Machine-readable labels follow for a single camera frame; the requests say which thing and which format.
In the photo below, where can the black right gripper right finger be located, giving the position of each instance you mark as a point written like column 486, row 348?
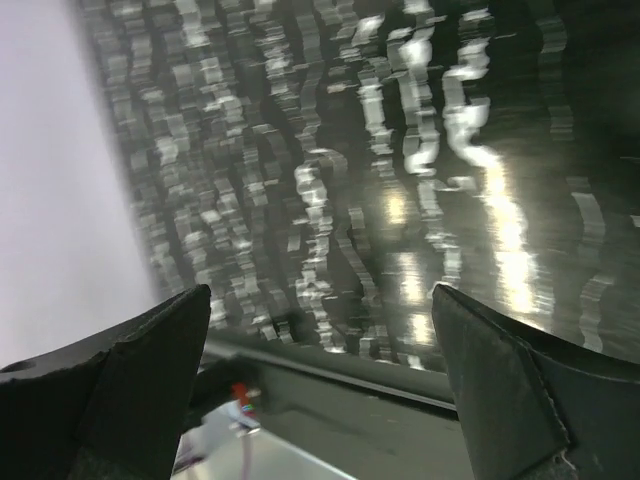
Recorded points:
column 532, row 405

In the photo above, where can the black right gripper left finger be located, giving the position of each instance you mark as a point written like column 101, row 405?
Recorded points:
column 110, row 406

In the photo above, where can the left orange connector board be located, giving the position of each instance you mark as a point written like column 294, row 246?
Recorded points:
column 243, row 411

